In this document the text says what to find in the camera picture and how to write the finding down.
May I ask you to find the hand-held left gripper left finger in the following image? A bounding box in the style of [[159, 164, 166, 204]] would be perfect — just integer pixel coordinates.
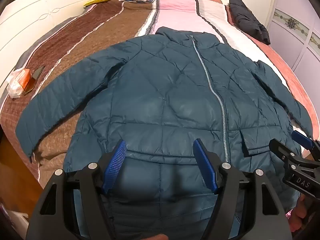
[[26, 139, 128, 240]]

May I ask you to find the lilac wardrobe with floral trim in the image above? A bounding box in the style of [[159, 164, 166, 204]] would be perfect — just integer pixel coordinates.
[[265, 0, 320, 85]]

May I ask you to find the teal quilted puffer jacket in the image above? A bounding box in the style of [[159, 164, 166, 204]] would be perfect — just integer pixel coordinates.
[[15, 26, 314, 240]]

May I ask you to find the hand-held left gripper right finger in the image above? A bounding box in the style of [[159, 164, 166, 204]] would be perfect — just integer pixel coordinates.
[[193, 138, 293, 240]]

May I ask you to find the person's right hand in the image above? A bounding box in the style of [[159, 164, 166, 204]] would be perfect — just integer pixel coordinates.
[[287, 194, 320, 233]]

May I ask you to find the black phone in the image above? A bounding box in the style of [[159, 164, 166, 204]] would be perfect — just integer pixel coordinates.
[[24, 65, 45, 95]]

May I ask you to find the folded black jacket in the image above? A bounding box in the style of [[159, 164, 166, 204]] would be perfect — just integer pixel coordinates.
[[229, 0, 271, 45]]

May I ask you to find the white bed headboard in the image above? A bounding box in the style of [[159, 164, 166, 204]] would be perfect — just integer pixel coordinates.
[[0, 0, 100, 98]]

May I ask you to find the orange white tissue packet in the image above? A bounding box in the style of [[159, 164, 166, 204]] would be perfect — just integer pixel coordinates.
[[6, 68, 32, 98]]

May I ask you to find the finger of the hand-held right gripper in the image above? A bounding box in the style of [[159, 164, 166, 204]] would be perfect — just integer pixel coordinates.
[[291, 129, 320, 157], [269, 138, 304, 163]]

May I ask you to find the wooden bed frame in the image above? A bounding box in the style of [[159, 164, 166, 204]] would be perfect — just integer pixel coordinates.
[[0, 127, 43, 220]]

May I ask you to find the striped brown pink blanket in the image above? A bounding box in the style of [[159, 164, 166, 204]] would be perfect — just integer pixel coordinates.
[[0, 0, 320, 180]]

